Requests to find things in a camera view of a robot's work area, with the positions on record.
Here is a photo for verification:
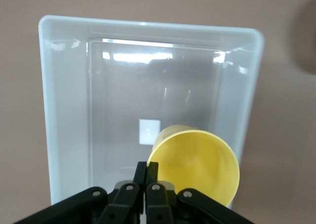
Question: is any yellow small bowl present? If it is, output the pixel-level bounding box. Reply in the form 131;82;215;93
147;124;240;207

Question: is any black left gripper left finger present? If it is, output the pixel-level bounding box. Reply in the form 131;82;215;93
14;161;149;224

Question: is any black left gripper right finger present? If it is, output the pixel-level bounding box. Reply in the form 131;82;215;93
145;161;255;224

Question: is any translucent white plastic bin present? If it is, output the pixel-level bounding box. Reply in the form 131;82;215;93
38;14;265;207

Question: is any white rectangular bin label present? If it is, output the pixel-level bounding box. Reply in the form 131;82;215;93
139;119;161;145

